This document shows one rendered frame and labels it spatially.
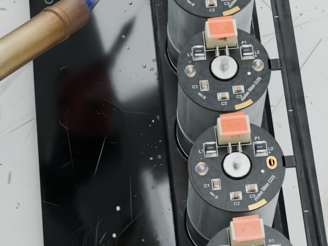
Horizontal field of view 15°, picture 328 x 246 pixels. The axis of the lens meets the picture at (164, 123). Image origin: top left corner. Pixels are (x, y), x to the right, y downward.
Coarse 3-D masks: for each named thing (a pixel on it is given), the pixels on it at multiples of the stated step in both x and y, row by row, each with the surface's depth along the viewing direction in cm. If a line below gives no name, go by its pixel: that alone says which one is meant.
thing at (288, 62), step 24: (288, 0) 34; (288, 24) 34; (288, 48) 33; (288, 72) 33; (288, 96) 33; (288, 120) 32; (312, 168) 32; (312, 192) 32; (312, 216) 31; (312, 240) 31
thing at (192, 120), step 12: (216, 60) 33; (228, 60) 33; (216, 72) 33; (228, 72) 33; (180, 96) 34; (264, 96) 33; (180, 108) 34; (192, 108) 33; (252, 108) 33; (180, 120) 35; (192, 120) 34; (204, 120) 33; (216, 120) 33; (252, 120) 34; (180, 132) 36; (192, 132) 35; (180, 144) 36; (192, 144) 35
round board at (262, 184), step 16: (256, 128) 32; (208, 144) 32; (224, 144) 32; (256, 144) 32; (272, 144) 32; (192, 160) 32; (208, 160) 32; (256, 160) 32; (192, 176) 32; (208, 176) 32; (224, 176) 32; (256, 176) 32; (272, 176) 32; (208, 192) 32; (224, 192) 32; (240, 192) 32; (256, 192) 32; (272, 192) 32; (224, 208) 31; (240, 208) 31; (256, 208) 31
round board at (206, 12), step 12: (180, 0) 34; (192, 0) 34; (204, 0) 34; (216, 0) 34; (228, 0) 34; (240, 0) 34; (192, 12) 34; (204, 12) 34; (216, 12) 34; (228, 12) 34
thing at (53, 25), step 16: (64, 0) 29; (80, 0) 29; (48, 16) 28; (64, 16) 28; (80, 16) 29; (16, 32) 28; (32, 32) 28; (48, 32) 28; (64, 32) 28; (0, 48) 27; (16, 48) 27; (32, 48) 28; (48, 48) 28; (0, 64) 27; (16, 64) 27; (0, 80) 27
